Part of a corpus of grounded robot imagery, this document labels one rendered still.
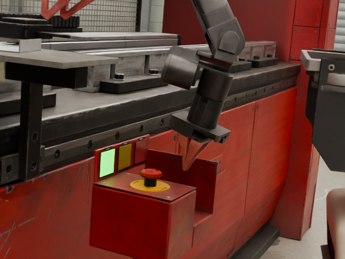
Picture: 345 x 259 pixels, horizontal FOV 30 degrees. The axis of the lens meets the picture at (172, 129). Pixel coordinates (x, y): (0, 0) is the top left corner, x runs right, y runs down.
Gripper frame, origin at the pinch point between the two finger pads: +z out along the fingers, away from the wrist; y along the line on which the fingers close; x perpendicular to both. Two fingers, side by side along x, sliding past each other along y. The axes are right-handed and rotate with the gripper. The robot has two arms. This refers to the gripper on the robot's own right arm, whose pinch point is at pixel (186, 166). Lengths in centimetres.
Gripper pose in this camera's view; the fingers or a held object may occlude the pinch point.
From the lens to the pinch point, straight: 123.3
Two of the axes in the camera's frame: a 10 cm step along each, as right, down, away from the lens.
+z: -3.0, 9.1, 3.0
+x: -4.4, 1.5, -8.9
